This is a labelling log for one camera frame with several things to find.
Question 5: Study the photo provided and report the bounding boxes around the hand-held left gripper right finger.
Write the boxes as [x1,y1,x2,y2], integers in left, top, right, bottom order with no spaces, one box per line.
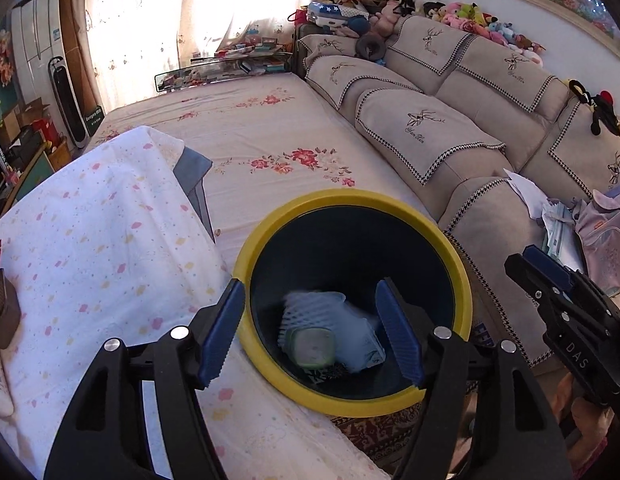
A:
[375,276,573,480]

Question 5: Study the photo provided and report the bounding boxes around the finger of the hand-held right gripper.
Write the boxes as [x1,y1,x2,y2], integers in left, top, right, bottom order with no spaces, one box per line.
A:
[522,245,620,323]
[505,254,606,341]

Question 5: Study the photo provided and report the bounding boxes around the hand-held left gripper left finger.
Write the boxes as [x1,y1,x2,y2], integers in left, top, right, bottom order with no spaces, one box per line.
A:
[44,277,247,480]

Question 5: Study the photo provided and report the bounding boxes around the white plastic wrapper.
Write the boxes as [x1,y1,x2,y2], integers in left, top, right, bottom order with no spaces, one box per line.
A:
[335,300,388,375]

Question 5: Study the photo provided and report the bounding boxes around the black yellow-rimmed trash bin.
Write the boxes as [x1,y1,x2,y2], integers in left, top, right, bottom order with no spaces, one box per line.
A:
[231,189,473,417]

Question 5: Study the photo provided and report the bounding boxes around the green yogurt cup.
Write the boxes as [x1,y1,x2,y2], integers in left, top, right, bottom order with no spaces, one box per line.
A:
[285,327,337,368]

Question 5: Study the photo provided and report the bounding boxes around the white foam net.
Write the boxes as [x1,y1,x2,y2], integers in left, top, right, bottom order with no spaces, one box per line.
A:
[279,289,351,346]

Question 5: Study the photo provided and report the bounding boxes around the person's right hand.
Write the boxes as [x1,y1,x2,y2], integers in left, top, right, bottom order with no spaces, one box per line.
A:
[552,372,618,463]

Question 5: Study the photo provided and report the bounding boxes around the clear plastic folder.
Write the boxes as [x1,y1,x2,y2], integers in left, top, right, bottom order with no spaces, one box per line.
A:
[540,200,588,271]

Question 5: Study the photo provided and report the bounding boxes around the deer print seat cover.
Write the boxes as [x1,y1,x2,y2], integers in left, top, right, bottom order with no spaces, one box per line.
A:
[305,56,423,111]
[437,177,546,366]
[297,35,391,68]
[355,89,506,186]

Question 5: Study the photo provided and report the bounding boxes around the pink backpack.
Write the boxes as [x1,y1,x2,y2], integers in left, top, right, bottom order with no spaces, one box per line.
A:
[572,187,620,298]

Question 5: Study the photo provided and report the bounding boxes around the crumpled white paper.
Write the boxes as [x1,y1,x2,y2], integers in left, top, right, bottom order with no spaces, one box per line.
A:
[504,169,553,221]

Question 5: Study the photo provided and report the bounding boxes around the patterned rug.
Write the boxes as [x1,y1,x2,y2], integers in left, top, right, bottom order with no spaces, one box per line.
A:
[330,380,481,466]

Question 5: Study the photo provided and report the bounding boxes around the deer print backrest cover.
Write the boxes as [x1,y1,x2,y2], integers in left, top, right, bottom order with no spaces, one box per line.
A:
[547,97,620,201]
[457,32,556,113]
[387,15,473,96]

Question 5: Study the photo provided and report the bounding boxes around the white dotted tablecloth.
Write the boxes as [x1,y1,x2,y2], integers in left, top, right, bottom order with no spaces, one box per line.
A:
[0,125,391,480]

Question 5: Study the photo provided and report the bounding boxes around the black mouse plush toy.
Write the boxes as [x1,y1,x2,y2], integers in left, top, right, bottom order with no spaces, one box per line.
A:
[567,79,620,146]

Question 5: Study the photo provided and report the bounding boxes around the grey cloth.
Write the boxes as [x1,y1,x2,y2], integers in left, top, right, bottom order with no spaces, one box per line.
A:
[172,147,215,241]

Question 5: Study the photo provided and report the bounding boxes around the beige sofa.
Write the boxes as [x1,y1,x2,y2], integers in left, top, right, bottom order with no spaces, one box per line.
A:
[292,14,620,376]

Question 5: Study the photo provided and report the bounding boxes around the floral bed sheet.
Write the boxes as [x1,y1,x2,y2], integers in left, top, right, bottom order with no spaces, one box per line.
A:
[92,72,441,246]

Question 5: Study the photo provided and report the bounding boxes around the wicker basket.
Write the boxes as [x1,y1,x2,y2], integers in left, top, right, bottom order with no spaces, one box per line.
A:
[47,140,73,171]

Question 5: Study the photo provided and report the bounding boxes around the dark green box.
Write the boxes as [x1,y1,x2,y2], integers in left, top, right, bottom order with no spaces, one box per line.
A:
[84,105,108,136]

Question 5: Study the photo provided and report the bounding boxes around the glass coffee table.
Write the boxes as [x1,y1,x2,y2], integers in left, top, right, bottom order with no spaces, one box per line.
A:
[154,52,295,93]

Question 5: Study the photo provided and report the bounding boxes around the row of plush toys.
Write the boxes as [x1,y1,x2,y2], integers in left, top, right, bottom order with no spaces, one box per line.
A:
[340,0,548,68]

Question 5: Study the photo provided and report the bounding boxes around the red carton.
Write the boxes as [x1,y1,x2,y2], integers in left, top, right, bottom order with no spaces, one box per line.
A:
[32,119,60,146]

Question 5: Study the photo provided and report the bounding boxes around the black white tower fan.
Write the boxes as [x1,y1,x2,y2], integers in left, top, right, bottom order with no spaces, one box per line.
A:
[47,56,93,150]

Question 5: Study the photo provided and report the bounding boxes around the pile of books and boxes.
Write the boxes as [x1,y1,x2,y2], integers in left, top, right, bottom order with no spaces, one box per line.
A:
[190,35,291,76]

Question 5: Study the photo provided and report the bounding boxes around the grey neck pillow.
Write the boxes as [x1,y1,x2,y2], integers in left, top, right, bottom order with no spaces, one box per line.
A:
[355,32,388,63]

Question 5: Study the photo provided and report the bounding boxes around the brown cardboard box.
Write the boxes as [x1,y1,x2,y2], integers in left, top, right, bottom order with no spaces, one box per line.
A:
[20,97,50,131]
[0,110,20,156]

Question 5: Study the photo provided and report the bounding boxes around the cream embroidered curtain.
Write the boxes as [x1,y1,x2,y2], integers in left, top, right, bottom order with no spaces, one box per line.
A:
[72,0,361,111]

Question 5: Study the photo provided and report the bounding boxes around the blue star print bag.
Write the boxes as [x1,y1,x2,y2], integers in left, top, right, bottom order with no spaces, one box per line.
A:
[307,1,371,31]

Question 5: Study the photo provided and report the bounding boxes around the tall brown cardboard sheet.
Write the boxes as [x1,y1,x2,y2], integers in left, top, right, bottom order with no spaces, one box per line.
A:
[60,0,105,111]

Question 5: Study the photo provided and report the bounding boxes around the white standing air conditioner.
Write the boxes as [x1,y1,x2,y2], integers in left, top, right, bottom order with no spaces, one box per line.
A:
[10,0,70,111]

